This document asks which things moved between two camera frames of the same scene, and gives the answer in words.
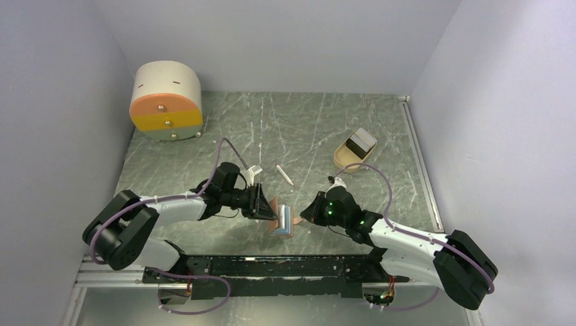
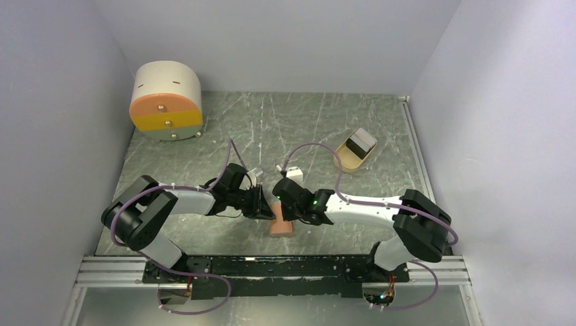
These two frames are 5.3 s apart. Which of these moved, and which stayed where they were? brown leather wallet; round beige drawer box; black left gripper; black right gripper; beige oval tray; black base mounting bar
Moved: brown leather wallet; black right gripper
Stayed: round beige drawer box; black left gripper; beige oval tray; black base mounting bar
